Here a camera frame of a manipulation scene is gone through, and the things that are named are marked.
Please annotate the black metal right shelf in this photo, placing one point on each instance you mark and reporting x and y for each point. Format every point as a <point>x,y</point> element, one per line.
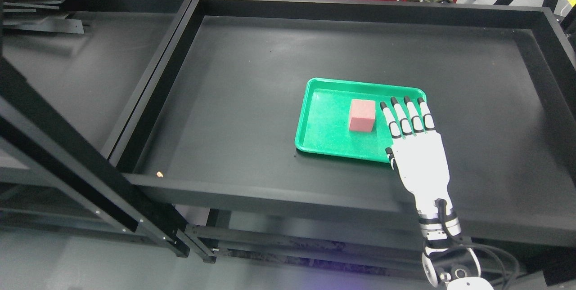
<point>273,107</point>

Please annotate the black metal left shelf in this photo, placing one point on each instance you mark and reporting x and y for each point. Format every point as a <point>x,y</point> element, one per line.
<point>80,91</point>

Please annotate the green plastic tray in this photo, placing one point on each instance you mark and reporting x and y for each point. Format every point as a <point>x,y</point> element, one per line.
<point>323,124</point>

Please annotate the pink foam block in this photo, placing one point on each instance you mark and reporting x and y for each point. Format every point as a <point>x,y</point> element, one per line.
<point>362,115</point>

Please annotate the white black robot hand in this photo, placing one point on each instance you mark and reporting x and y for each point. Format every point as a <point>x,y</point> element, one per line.
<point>417,154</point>

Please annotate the black metal shelf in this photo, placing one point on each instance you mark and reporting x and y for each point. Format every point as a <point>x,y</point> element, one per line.
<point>80,91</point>
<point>273,107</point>

